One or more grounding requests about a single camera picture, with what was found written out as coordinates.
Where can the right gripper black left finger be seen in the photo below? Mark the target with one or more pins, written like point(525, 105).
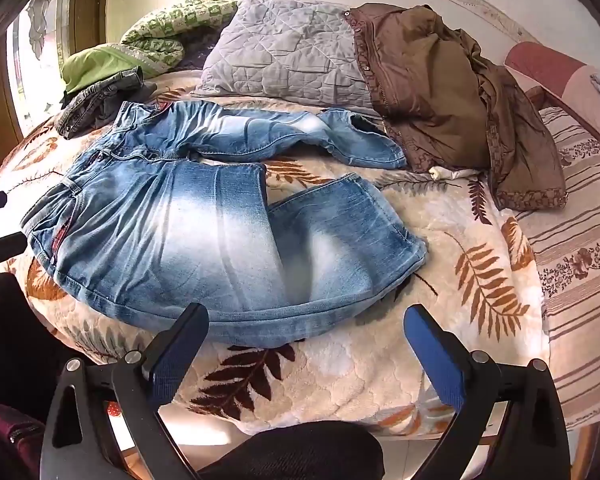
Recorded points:
point(79, 441)

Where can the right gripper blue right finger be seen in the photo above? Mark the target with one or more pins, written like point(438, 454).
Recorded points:
point(532, 441)

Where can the light blue denim jeans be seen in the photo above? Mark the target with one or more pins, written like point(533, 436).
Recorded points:
point(169, 208)

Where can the dark grey folded garment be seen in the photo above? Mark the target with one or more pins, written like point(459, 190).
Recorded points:
point(98, 104)

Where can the leaf pattern fleece blanket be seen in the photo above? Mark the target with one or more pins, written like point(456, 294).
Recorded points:
point(480, 281)

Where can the striped floral bedsheet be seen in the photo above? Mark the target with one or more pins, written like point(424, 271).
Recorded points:
point(566, 245)

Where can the white rolled cloth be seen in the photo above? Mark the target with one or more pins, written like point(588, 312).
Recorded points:
point(438, 173)

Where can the pink bed headboard cushion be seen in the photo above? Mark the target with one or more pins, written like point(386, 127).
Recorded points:
point(550, 77)

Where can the brown jacket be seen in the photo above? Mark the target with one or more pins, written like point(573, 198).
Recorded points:
point(449, 106)

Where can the grey quilted pillow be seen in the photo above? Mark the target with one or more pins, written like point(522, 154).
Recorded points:
point(298, 51)

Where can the wooden window frame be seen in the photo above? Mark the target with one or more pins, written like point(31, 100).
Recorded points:
point(80, 24)

